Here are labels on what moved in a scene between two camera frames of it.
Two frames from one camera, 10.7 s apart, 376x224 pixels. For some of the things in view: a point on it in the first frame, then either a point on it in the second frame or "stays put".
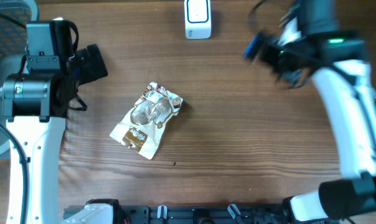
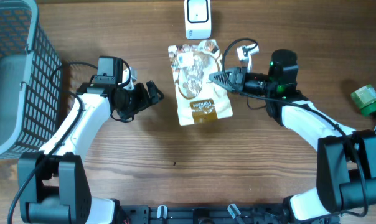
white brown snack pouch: (142, 129) → (199, 98)
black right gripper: (269, 45) → (234, 81)
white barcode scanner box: (197, 17) stays put
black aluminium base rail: (198, 214) stays put
